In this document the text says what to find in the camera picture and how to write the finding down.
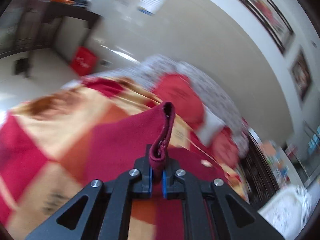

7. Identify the maroon knit garment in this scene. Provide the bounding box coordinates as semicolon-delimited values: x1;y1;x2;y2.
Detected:
84;106;225;239

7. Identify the dark carved wooden nightstand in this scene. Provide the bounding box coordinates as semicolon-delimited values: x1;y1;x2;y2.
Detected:
240;133;280;210

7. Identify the red heart pillow right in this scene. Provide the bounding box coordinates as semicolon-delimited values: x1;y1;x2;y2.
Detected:
212;126;239;168

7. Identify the red heart pillow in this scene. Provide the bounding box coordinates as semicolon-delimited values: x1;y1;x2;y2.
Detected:
152;73;204;130
212;126;239;168

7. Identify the white floral bedding lower right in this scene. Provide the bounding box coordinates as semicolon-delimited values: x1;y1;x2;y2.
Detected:
258;185;311;239

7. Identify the white square pillow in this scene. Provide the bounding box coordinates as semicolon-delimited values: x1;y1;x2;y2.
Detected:
196;106;226;146

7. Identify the red orange patterned blanket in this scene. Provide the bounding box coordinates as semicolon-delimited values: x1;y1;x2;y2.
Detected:
1;78;246;239

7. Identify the red heart pillow left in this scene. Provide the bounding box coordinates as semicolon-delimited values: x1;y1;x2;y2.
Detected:
152;73;204;130

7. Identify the floral padded headboard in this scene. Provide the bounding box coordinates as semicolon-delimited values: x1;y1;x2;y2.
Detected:
138;54;251;158

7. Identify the dark wooden side table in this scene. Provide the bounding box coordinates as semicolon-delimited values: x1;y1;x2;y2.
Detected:
12;2;101;77

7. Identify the small framed wall picture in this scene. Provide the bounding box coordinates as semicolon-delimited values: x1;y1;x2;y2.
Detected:
290;48;312;102

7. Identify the large framed wall picture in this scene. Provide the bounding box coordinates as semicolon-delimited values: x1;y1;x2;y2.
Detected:
239;0;295;54

